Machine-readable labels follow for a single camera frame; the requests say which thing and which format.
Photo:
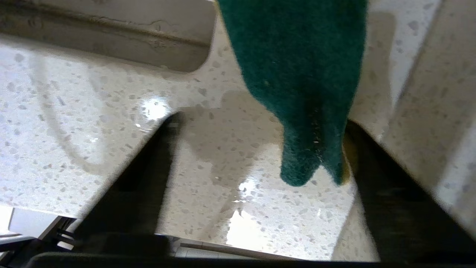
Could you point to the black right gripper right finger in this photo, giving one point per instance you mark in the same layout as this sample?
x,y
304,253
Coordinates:
x,y
401,223

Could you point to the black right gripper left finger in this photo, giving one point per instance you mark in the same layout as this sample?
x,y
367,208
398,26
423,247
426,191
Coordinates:
x,y
126,208

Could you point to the green and yellow sponge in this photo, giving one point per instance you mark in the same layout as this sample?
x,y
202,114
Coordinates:
x,y
297,74

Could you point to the stainless steel sink basin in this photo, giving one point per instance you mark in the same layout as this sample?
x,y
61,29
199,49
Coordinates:
x,y
111,33

